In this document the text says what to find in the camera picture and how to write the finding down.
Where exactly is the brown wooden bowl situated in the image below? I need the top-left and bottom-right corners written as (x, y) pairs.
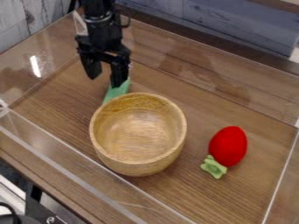
top-left (88, 93), bottom-right (187, 177)

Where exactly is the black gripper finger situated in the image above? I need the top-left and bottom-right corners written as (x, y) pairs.
top-left (80, 53), bottom-right (101, 80)
top-left (109, 61), bottom-right (130, 88)

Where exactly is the black metal table bracket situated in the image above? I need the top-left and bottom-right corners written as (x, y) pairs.
top-left (25, 183), bottom-right (84, 224)

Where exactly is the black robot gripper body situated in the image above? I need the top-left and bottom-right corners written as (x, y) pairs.
top-left (75, 16), bottom-right (131, 65)

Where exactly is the black cable bottom left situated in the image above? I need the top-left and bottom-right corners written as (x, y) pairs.
top-left (0, 201), bottom-right (23, 224)

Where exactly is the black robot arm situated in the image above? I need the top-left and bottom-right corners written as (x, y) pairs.
top-left (75, 0), bottom-right (131, 88)

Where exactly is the green rectangular block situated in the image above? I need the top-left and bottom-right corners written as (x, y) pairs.
top-left (103, 79), bottom-right (131, 103)

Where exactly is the red plush strawberry toy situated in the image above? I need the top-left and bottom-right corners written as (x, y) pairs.
top-left (200, 126), bottom-right (248, 179)

